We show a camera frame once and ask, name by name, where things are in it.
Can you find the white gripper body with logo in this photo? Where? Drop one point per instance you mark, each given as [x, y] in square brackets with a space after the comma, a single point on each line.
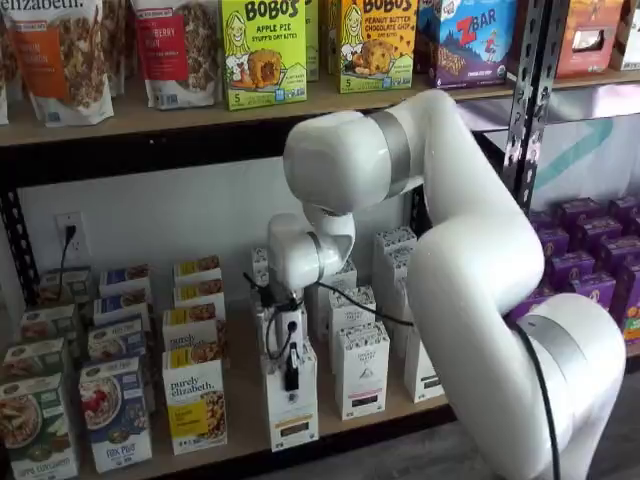
[295, 325]

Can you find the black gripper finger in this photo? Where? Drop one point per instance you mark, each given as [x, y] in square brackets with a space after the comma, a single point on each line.
[292, 370]

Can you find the white tea box yellow strip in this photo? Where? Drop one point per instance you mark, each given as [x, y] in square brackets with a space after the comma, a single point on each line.
[292, 415]
[261, 277]
[260, 255]

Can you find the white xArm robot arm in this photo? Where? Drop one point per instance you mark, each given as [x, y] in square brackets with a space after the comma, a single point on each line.
[475, 250]

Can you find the white tea box pink strip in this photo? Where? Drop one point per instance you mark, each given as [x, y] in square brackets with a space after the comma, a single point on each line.
[317, 307]
[362, 380]
[352, 322]

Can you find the wooden shelf board with boxes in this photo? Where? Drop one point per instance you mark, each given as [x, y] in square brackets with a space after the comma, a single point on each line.
[245, 400]

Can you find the yellow purely elizabeth oatmeal box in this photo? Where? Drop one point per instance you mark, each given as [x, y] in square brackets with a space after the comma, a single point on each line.
[190, 330]
[195, 400]
[200, 297]
[197, 270]

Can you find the white tea box dark strip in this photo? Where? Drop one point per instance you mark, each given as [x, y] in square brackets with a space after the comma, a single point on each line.
[392, 237]
[398, 342]
[400, 270]
[420, 370]

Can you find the blue flax plus oatmeal box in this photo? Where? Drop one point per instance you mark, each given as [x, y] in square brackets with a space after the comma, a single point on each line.
[122, 309]
[115, 415]
[125, 280]
[117, 340]

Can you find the green apple cinnamon oatmeal box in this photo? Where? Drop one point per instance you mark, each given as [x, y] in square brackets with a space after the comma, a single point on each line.
[32, 360]
[35, 430]
[50, 325]
[75, 290]

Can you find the purple Annie's box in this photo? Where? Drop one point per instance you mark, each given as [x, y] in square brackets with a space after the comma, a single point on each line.
[580, 212]
[600, 232]
[620, 252]
[625, 207]
[627, 290]
[525, 300]
[550, 240]
[595, 290]
[572, 272]

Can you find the wooden shelf board with snacks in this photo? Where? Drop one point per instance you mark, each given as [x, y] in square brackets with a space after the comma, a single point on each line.
[150, 125]

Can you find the green Bobo's apple pie box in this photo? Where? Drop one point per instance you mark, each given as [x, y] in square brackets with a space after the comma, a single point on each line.
[312, 40]
[260, 50]

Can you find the blue ZBar box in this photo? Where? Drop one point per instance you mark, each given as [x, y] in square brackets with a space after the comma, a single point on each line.
[475, 45]

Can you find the adjacent wooden shelf board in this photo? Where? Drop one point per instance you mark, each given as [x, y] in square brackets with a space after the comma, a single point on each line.
[575, 80]

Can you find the orange snack box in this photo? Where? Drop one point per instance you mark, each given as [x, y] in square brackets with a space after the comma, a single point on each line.
[585, 40]

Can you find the white snack box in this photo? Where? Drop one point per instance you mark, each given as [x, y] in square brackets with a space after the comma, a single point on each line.
[630, 35]

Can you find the black metal shelving rack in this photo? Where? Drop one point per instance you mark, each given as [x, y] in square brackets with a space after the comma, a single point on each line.
[150, 165]

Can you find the red purely elizabeth granola bag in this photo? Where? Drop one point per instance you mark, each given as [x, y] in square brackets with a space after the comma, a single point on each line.
[170, 50]

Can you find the white backdrop sheet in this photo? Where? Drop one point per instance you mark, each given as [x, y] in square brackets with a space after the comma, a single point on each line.
[575, 165]

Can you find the orange purely elizabeth granola bag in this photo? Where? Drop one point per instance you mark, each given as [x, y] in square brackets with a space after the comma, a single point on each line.
[50, 65]

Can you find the adjacent black metal rack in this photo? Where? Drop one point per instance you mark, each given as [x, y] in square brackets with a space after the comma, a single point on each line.
[542, 50]

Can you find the white wall outlet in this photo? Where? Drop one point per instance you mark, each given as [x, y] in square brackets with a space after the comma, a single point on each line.
[77, 247]

